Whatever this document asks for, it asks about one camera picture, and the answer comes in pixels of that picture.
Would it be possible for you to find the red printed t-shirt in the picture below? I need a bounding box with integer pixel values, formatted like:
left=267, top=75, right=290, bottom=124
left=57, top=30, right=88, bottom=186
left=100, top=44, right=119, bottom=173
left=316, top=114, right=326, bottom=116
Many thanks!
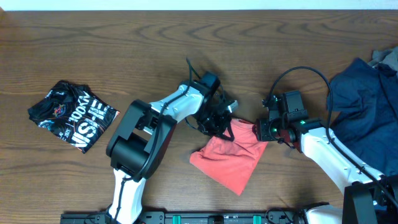
left=190, top=119, right=268, bottom=196

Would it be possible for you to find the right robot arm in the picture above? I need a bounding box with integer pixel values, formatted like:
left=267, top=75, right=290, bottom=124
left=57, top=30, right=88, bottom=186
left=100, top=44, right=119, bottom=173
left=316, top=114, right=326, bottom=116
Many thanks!
left=254, top=118, right=397, bottom=223

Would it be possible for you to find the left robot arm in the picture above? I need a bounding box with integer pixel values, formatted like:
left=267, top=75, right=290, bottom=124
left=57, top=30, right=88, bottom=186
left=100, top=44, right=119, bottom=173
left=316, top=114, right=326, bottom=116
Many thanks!
left=106, top=81, right=238, bottom=223

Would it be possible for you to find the navy blue garment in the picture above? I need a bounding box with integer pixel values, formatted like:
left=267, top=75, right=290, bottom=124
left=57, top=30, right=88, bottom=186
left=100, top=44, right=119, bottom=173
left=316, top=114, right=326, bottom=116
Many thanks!
left=330, top=58, right=397, bottom=176

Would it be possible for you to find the grey garment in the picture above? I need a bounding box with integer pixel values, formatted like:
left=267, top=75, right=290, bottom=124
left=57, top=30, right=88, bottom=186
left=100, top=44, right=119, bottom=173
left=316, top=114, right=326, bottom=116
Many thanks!
left=368, top=47, right=397, bottom=71

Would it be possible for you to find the black printed folded garment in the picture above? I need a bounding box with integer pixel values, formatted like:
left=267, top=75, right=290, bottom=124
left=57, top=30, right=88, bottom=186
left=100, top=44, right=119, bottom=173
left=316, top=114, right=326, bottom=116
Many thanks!
left=28, top=80, right=119, bottom=153

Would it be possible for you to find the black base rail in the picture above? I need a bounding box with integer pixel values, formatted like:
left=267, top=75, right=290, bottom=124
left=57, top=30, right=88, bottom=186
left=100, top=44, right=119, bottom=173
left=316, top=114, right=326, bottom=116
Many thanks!
left=60, top=209, right=306, bottom=224

